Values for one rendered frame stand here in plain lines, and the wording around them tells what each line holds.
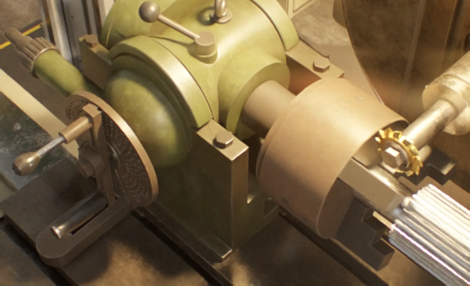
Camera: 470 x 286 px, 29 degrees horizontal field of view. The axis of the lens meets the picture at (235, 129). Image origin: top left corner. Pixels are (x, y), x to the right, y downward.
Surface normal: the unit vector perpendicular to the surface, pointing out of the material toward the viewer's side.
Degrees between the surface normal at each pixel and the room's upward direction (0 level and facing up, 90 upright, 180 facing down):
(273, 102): 19
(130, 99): 38
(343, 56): 0
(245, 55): 9
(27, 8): 0
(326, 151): 32
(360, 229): 65
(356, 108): 13
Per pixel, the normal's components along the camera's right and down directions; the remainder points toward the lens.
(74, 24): -0.75, 0.51
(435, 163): -0.06, -0.59
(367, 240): -0.64, 0.22
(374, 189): -0.40, -0.22
